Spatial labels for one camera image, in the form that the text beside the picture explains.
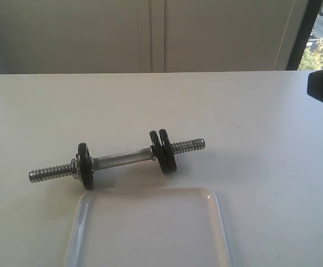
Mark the black window frame post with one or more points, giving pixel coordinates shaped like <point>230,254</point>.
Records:
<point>303,33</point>

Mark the chrome spinlock collar nut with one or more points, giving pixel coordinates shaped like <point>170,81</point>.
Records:
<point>75,170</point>

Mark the black weight plate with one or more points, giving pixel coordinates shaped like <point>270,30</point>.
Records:
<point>85,166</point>
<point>158,151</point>
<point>168,151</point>

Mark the chrome dumbbell bar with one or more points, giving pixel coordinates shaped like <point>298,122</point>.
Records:
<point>115,160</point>

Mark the white rectangular tray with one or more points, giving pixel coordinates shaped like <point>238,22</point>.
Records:
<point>148,227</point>

